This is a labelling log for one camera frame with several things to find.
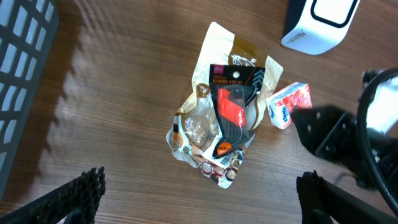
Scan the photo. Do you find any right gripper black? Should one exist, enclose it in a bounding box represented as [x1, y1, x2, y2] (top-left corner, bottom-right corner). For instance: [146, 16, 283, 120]
[291, 105, 369, 174]

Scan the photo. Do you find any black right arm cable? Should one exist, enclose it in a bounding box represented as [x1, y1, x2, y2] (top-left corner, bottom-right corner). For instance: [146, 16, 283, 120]
[356, 67, 398, 215]

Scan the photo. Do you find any hex wrench set package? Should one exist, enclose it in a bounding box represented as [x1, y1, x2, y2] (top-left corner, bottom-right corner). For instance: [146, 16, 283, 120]
[209, 64, 266, 159]

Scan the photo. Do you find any white barcode scanner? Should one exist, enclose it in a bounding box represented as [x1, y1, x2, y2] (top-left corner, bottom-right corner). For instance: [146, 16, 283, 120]
[281, 0, 360, 55]

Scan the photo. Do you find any red Kleenex tissue pack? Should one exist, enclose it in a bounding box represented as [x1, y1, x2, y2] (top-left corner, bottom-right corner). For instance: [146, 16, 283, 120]
[266, 82, 312, 129]

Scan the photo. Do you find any beige snack bag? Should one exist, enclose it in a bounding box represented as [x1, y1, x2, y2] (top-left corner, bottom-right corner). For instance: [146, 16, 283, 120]
[166, 22, 283, 189]

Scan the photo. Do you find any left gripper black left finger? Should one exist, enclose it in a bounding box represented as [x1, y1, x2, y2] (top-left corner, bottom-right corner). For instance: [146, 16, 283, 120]
[1, 167, 106, 224]

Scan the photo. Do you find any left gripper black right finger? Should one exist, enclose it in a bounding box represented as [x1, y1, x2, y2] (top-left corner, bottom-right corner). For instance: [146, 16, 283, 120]
[296, 171, 397, 224]

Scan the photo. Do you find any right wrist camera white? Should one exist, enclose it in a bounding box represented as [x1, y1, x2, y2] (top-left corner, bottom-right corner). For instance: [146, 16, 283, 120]
[358, 68, 397, 134]

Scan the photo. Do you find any black mesh plastic basket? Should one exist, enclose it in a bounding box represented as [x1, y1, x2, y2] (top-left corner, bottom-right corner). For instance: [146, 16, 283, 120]
[1, 0, 60, 192]

